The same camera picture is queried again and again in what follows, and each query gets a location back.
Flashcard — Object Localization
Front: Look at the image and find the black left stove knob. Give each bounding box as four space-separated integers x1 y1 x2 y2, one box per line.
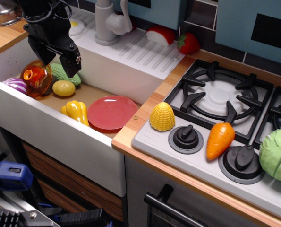
168 124 204 155

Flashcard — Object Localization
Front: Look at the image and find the red plastic plate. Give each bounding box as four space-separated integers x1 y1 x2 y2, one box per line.
87 96 138 133

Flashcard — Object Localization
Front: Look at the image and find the toy fried egg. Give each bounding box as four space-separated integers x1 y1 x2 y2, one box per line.
69 19 85 36

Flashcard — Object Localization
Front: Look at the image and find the blue clamp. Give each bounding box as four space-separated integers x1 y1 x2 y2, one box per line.
0 161 34 192

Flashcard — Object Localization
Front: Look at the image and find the green toy bitter gourd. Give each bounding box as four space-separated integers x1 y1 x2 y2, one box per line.
50 63 81 86

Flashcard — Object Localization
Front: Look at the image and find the red toy strawberry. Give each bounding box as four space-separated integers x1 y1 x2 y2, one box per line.
177 32 201 54

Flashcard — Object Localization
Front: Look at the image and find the yellow toy potato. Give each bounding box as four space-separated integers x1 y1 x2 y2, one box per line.
52 80 76 97

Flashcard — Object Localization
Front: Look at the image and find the purple striped toy onion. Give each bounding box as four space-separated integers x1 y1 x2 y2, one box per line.
2 78 27 94

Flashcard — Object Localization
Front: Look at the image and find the orange toy carrot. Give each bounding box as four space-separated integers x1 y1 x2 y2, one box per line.
206 122 236 160

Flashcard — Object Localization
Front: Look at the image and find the black right stove knob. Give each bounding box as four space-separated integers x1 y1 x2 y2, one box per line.
218 145 264 185

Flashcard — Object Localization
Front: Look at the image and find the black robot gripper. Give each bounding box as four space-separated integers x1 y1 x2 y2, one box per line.
23 0 82 78

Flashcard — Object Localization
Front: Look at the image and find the grey toy faucet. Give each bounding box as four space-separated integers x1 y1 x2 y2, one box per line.
95 0 133 46

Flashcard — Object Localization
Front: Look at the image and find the yellow toy bell pepper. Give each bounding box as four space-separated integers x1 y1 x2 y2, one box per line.
60 100 89 127

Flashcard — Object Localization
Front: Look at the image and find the orange transparent plastic cup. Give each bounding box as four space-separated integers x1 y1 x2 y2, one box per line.
20 60 52 98

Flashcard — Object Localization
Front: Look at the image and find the black stove knob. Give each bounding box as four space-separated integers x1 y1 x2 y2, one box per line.
218 145 264 185
168 124 204 155

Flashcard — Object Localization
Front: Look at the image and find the silver metal pot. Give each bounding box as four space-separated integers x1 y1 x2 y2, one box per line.
0 0 22 27

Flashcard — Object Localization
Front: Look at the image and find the green toy cabbage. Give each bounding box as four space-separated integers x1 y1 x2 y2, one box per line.
259 129 281 181

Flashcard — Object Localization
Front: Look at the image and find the red white toy apple half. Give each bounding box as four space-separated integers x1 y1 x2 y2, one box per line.
146 25 175 47

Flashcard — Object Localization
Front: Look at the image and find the yellow toy corn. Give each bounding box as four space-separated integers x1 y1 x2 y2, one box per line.
149 102 176 131

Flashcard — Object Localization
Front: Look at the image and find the black oven door handle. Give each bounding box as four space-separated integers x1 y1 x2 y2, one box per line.
144 184 205 227

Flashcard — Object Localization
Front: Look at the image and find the black stove grate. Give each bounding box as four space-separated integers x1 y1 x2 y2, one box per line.
165 60 273 144
253 87 281 149

